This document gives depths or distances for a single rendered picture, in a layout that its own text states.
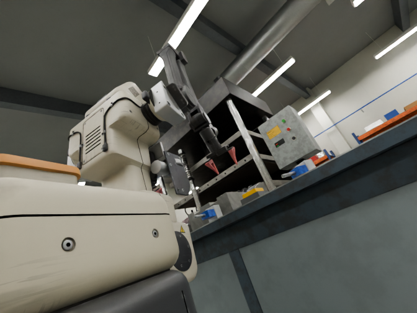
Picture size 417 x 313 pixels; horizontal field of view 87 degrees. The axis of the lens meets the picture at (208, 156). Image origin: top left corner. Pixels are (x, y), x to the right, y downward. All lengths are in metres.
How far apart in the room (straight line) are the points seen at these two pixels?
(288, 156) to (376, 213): 1.09
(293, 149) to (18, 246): 1.64
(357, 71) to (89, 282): 8.03
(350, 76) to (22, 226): 8.04
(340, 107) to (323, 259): 7.24
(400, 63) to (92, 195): 7.90
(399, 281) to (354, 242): 0.11
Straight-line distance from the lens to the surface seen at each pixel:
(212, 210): 0.88
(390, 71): 7.93
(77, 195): 0.27
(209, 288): 1.05
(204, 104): 2.09
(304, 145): 1.70
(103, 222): 0.28
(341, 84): 8.07
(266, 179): 1.65
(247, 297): 0.94
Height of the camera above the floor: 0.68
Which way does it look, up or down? 23 degrees up
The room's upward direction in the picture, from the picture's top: 22 degrees counter-clockwise
